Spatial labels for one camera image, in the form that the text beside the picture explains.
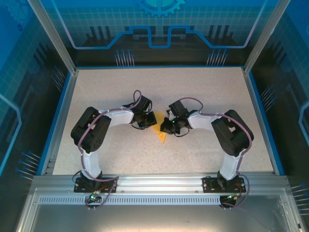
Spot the yellow cloth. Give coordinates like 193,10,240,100
152,110,170,145

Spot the aluminium mounting rail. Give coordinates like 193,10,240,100
31,172,293,194

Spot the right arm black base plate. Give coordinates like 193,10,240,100
202,175,247,193

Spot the slotted metal cable duct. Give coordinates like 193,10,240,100
38,196,223,205

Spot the blue aluminium table side rail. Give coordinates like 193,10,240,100
36,69,79,176
241,67,285,176

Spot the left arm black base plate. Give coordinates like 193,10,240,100
74,177,118,193

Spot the aluminium frame post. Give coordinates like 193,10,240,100
242,0,292,74
26,0,79,73

